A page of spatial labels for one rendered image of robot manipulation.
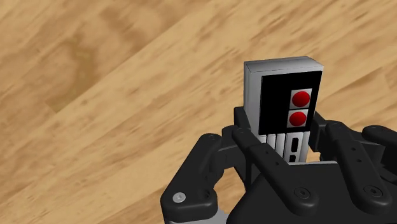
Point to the grey game controller red buttons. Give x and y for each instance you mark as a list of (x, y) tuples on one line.
[(273, 102)]

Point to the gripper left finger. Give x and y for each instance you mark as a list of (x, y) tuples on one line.
[(204, 173)]

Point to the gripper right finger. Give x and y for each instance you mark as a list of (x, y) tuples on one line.
[(356, 161)]

